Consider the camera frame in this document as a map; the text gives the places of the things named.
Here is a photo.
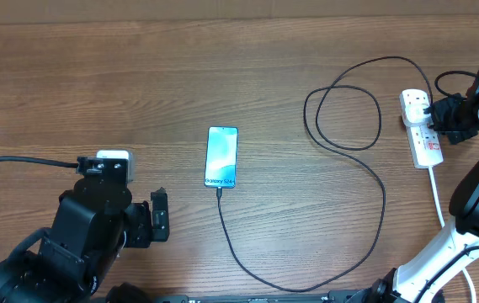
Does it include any Samsung Galaxy smartphone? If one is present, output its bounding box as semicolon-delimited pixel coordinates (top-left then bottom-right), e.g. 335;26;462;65
204;126;238;189

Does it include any black USB charging cable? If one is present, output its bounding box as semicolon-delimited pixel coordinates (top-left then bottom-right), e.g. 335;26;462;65
215;56;434;294

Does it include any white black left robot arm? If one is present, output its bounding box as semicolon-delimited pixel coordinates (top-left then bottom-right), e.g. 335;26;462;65
0;177;169;302

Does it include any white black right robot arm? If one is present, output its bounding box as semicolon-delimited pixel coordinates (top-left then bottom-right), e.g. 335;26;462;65
350;70;479;302

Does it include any white charger plug adapter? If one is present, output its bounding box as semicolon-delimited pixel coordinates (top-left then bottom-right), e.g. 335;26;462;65
402;104;431;127

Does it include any white power strip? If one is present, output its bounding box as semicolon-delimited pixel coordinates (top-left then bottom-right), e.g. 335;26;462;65
399;89;443;169

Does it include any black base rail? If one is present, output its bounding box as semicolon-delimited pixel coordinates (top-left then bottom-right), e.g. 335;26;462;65
152;289;370;303

